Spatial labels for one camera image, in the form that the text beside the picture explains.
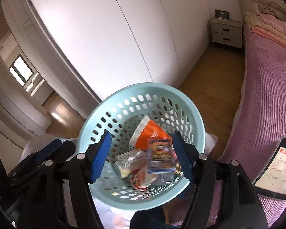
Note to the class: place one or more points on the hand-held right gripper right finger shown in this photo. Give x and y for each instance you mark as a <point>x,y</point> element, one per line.
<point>181,156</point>

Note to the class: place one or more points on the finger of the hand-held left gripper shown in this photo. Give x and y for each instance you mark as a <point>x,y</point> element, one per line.
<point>48,150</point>
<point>66,151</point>

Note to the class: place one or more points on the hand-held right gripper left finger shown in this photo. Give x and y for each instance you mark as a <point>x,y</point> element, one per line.
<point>100,158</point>

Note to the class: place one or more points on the blue-edged snack packet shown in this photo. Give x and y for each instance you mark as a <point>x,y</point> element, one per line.
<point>160,156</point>

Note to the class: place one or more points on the orange paper cup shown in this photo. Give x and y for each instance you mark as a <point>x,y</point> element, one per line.
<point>152,134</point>

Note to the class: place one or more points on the teal plastic basket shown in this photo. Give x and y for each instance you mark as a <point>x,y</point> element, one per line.
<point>124,105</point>

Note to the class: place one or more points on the white plastic wrapper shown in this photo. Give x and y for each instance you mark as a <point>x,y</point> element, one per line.
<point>130,163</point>

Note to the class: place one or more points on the white bed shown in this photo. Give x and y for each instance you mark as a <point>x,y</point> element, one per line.
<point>39,88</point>

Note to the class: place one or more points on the dark cloth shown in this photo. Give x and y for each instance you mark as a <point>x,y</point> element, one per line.
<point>147,218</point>

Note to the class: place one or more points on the window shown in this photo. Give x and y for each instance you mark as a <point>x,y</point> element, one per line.
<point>21,70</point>

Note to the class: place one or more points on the black tablet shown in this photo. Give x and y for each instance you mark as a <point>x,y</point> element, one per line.
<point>278,169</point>

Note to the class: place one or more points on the pink quilted bed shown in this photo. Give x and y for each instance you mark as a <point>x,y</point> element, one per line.
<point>267,95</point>

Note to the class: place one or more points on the white wardrobe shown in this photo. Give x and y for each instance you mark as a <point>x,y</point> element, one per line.
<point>109,33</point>

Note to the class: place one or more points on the grey nightstand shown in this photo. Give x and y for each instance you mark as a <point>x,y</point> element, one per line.
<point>226,33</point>

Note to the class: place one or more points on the cream pillow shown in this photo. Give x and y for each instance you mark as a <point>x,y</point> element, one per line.
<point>251,18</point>

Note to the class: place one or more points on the folded pink blanket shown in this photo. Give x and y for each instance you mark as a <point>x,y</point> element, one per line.
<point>274,29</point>

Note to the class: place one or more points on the dark picture frame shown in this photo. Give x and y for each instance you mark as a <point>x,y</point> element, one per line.
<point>221,14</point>

